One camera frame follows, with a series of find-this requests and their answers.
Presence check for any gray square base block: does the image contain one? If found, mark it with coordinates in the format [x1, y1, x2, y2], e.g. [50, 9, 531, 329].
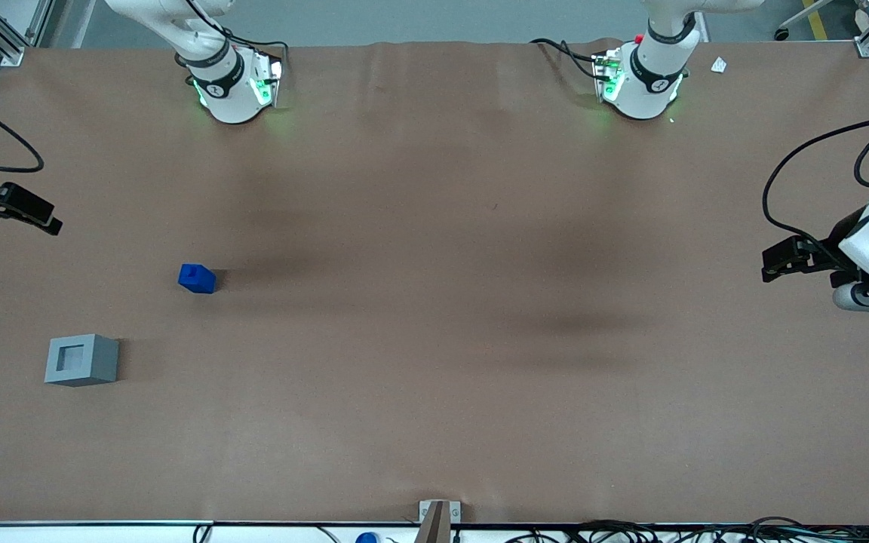
[45, 334, 120, 387]

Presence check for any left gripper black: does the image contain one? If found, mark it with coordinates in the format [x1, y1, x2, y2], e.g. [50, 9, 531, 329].
[763, 205, 869, 287]

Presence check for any black right arm base cable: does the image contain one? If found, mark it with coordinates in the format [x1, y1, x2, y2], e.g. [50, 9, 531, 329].
[175, 0, 290, 80]

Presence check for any camera mount post bracket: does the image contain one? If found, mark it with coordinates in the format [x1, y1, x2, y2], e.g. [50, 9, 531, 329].
[416, 500, 462, 543]

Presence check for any blue plastic part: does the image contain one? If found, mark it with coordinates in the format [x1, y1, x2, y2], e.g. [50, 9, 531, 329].
[178, 263, 217, 295]

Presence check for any black cable bundle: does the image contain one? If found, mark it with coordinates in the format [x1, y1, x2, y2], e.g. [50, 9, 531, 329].
[506, 517, 869, 543]

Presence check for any black left arm base cable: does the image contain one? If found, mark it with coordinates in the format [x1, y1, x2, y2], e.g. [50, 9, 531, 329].
[530, 37, 603, 81]

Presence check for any white chair caster leg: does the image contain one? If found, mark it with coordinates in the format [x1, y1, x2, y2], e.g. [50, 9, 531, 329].
[774, 0, 832, 42]

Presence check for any brown table cover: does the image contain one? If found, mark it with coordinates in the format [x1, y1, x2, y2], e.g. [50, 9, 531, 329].
[0, 39, 869, 526]

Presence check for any black arm base cable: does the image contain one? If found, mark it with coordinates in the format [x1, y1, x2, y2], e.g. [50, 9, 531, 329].
[530, 37, 603, 81]
[175, 0, 290, 80]

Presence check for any long black left wrist cable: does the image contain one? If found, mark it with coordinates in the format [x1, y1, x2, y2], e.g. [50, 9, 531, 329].
[762, 116, 869, 256]

